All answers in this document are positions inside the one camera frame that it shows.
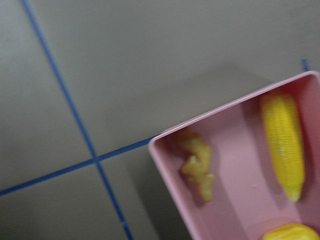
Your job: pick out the orange toy food piece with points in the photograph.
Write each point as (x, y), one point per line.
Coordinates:
(198, 163)

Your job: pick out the yellow toy corn cob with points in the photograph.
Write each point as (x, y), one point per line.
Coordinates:
(282, 127)

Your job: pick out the yellow toy pepper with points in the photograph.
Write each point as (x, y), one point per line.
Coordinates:
(292, 231)

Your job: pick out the pink plastic bin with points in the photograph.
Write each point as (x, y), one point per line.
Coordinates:
(247, 199)

